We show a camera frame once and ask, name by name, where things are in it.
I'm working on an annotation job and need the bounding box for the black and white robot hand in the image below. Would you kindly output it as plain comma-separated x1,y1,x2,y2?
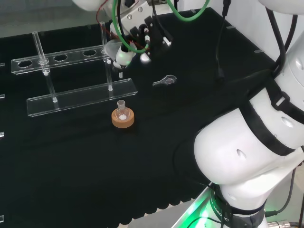
109,1,173,71

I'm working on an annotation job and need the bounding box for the translucent plastic funnel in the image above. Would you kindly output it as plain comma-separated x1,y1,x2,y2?
105,39,124,79

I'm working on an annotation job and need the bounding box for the clear glass weighing funnel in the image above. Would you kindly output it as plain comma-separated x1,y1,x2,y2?
152,74,178,86

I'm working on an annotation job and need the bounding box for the clear acrylic funnel stand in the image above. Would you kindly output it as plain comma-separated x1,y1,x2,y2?
10,21,138,117

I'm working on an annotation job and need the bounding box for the small round-bottom glass flask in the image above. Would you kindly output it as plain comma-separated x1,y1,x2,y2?
115,100,130,121

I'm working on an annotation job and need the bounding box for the black bench cloth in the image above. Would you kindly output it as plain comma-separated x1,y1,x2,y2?
0,7,278,226

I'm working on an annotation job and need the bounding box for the black cable with white connector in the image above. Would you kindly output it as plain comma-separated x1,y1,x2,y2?
151,0,172,46

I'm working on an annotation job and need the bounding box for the green cable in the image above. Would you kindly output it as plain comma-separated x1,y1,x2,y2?
111,0,210,54

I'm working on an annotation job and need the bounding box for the black cable with plug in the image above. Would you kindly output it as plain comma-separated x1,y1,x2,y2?
215,0,232,83

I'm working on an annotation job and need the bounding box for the brown cork ring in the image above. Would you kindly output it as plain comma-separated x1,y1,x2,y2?
111,108,135,129

